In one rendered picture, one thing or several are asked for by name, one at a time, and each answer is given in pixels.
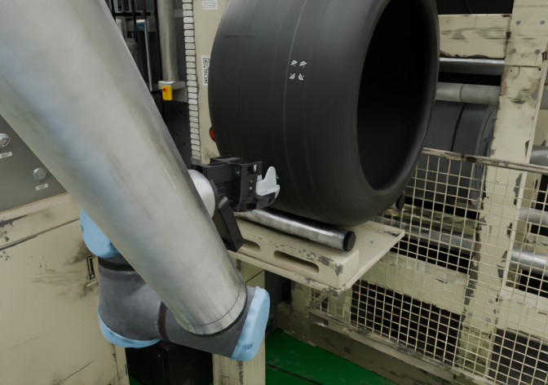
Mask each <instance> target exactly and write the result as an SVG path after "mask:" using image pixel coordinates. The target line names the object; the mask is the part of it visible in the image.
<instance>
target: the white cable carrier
mask: <svg viewBox="0 0 548 385"><path fill-rule="evenodd" d="M183 2H185V4H183V9H185V10H189V11H183V16H190V17H184V18H183V22H184V23H190V24H184V29H191V30H185V31H184V35H185V36H191V37H185V42H191V43H186V44H185V48H186V49H192V50H186V55H188V56H186V61H192V62H187V68H192V69H187V73H190V74H189V75H187V79H188V80H193V81H188V86H190V87H189V88H188V92H194V93H188V98H193V99H189V100H188V103H189V104H190V105H189V109H191V111H189V115H191V117H190V121H191V122H190V127H192V128H191V129H190V131H191V132H192V134H191V138H192V140H191V143H192V144H193V145H192V149H194V150H192V155H194V156H192V157H194V158H197V159H201V138H200V123H199V108H198V89H197V75H195V74H197V69H195V68H196V67H197V64H196V63H195V62H196V56H195V55H196V50H194V49H195V43H194V42H195V37H193V36H195V34H194V24H193V23H194V19H193V11H192V9H193V4H192V0H183ZM186 2H189V3H186ZM190 55H192V56H190ZM194 110H195V111H194ZM194 116H195V117H194ZM194 127H196V128H194Z"/></svg>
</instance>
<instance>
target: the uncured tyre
mask: <svg viewBox="0 0 548 385"><path fill-rule="evenodd" d="M224 35H240V36H255V38H225V37H224ZM291 57H301V58H308V59H309V61H308V66H307V76H306V83H305V84H302V83H294V82H288V76H289V65H290V59H291ZM439 66H440V26H439V17H438V11H437V6H436V1H435V0H228V4H227V5H226V7H225V9H224V12H223V15H222V18H221V20H220V22H219V27H218V29H217V32H216V34H215V37H214V43H213V46H212V50H211V54H210V64H209V72H208V105H209V112H210V121H211V125H212V130H213V133H214V139H215V143H216V145H217V149H218V151H219V155H220V157H221V156H227V155H232V157H239V158H243V161H244V162H245V163H254V162H262V179H263V180H264V178H265V176H266V173H267V172H266V169H268V168H269V167H271V166H273V167H274V168H275V170H276V171H278V172H279V174H280V177H281V181H282V182H280V181H276V184H279V185H280V191H279V193H278V195H277V197H276V198H275V201H274V202H273V203H272V204H271V205H270V206H268V207H271V208H273V209H277V210H282V211H284V212H288V213H291V214H294V215H299V216H302V217H305V218H308V219H313V220H316V221H319V222H322V223H327V224H330V225H333V226H357V225H361V224H363V223H366V222H368V221H369V220H371V219H372V218H374V217H376V216H377V215H380V214H381V213H382V212H384V211H385V210H387V209H389V208H390V207H391V206H392V205H393V204H394V203H395V202H396V201H397V200H398V198H399V197H400V195H401V194H402V192H403V191H404V190H405V188H406V187H407V185H408V183H409V181H410V180H411V178H412V176H413V173H414V171H415V169H416V167H417V164H418V162H419V159H420V156H421V155H422V150H423V148H424V145H425V143H426V138H427V134H428V131H429V128H430V124H431V118H432V114H433V110H434V106H435V97H436V91H437V84H438V76H439Z"/></svg>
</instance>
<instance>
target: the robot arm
mask: <svg viewBox="0 0 548 385"><path fill-rule="evenodd" d="M0 114H1V115H2V117H3V118H4V119H5V120H6V121H7V123H8V124H9V125H10V126H11V127H12V129H13V130H14V131H15V132H16V133H17V134H18V136H19V137H20V138H21V139H22V140H23V141H24V142H25V143H26V144H27V145H28V146H29V148H30V149H31V150H32V151H33V153H34V154H35V155H36V156H37V157H38V158H39V160H40V161H41V162H42V163H43V164H44V166H45V167H46V168H47V169H48V170H49V171H50V172H51V173H52V174H53V175H54V176H55V178H56V179H57V180H58V181H59V182H60V184H61V185H62V186H63V187H64V188H65V190H66V191H67V192H68V193H69V194H70V196H71V197H72V198H73V199H74V200H75V201H76V203H77V204H78V205H79V206H80V207H81V212H80V227H81V228H82V237H83V240H84V242H85V243H86V246H87V247H88V249H89V250H90V251H91V252H92V253H93V254H95V255H97V256H98V272H99V306H98V316H99V321H100V329H101V332H102V334H103V336H104V337H105V338H106V339H107V340H108V341H109V342H110V343H113V344H115V345H117V346H119V347H134V348H141V347H147V346H150V345H153V344H154V343H157V342H158V341H160V340H163V341H167V342H172V343H177V344H181V345H184V346H187V347H192V348H196V349H199V350H202V351H205V352H210V353H214V354H217V355H220V356H225V357H228V358H230V360H231V361H233V360H239V361H249V360H251V359H252V358H253V357H254V356H255V354H256V353H257V351H258V349H259V346H260V344H261V342H262V339H263V335H264V332H265V329H266V325H267V319H268V313H269V307H270V298H269V294H268V292H267V291H266V290H263V289H260V288H259V287H258V286H255V287H252V286H247V285H246V284H245V282H244V280H243V278H242V276H241V274H240V273H239V272H238V271H237V270H236V268H235V265H234V263H233V261H232V259H231V257H230V255H229V253H228V250H230V251H232V252H235V253H236V252H237V251H238V250H239V249H240V248H241V246H242V245H243V244H244V243H245V242H244V240H243V237H242V235H241V231H240V229H239V227H238V225H237V222H236V219H235V216H234V214H233V211H235V212H246V211H252V210H254V209H256V210H257V209H258V208H262V207H266V206H270V205H271V204H272V203H273V202H274V201H275V198H276V197H277V195H278V193H279V191H280V185H279V184H276V170H275V168H274V167H273V166H271V167H269V168H268V170H267V173H266V176H265V178H264V180H263V179H262V162H254V163H245V162H244V161H243V158H239V157H232V155H227V156H221V157H211V158H210V164H201V163H197V162H196V163H191V170H188V169H187V167H186V166H185V164H184V162H183V159H182V157H181V156H180V154H179V151H178V149H177V148H176V146H175V142H174V141H173V139H172V137H171V135H170V132H169V131H168V129H167V127H166V124H165V123H164V121H163V119H162V117H161V114H160V113H159V111H158V109H157V106H156V104H155V102H154V100H153V98H152V96H151V94H150V92H149V90H148V88H147V86H146V84H145V82H144V80H143V78H142V76H141V74H140V72H139V70H138V68H137V66H136V63H135V61H134V59H133V57H132V55H131V53H130V51H129V49H128V47H127V45H126V43H125V41H124V39H123V37H122V35H121V33H120V31H119V29H118V27H117V25H116V22H115V20H114V18H113V16H112V14H111V12H110V10H109V9H108V6H107V4H106V2H105V1H104V0H0ZM222 158H226V159H222Z"/></svg>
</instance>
